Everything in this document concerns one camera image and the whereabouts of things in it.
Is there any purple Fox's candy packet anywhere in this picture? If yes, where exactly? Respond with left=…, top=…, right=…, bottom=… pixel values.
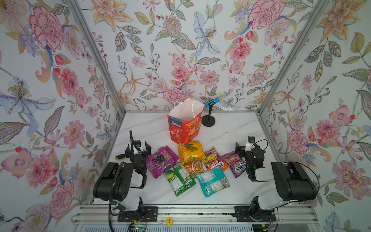
left=221, top=151, right=246, bottom=178

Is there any red paper bag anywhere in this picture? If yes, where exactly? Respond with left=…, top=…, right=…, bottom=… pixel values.
left=168, top=98, right=205, bottom=144

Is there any orange green nut snack packet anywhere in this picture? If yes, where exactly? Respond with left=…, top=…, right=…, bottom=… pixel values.
left=183, top=160, right=204, bottom=176

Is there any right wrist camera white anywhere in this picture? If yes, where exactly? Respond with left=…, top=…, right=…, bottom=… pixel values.
left=245, top=136, right=255, bottom=152

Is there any purple grape snack packet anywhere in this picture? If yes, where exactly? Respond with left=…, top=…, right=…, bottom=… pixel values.
left=146, top=146, right=179, bottom=179

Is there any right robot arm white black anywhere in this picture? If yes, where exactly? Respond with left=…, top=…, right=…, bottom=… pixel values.
left=235, top=141, right=319, bottom=221

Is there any orange Fox's candy packet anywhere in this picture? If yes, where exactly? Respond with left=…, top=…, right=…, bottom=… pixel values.
left=202, top=147, right=229, bottom=172

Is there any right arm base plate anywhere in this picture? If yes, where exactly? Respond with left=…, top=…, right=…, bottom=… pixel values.
left=232, top=206, right=277, bottom=222

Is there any blue microphone on black stand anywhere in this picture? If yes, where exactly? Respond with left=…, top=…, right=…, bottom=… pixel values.
left=202, top=94, right=224, bottom=127

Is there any aluminium rail frame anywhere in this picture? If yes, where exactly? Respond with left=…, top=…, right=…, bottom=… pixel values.
left=71, top=204, right=319, bottom=225

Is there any teal snack packet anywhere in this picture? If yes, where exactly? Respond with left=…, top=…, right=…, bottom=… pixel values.
left=196, top=168, right=230, bottom=197

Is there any yellow T label tag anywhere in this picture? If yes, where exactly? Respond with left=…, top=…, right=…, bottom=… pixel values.
left=166, top=217, right=173, bottom=226

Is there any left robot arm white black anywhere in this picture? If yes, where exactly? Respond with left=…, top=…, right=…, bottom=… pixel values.
left=93, top=140, right=151, bottom=212

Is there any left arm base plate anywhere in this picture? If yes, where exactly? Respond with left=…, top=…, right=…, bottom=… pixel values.
left=117, top=206, right=158, bottom=222

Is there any yellow orange snack packet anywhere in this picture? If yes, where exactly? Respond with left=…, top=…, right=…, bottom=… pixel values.
left=178, top=141, right=206, bottom=164

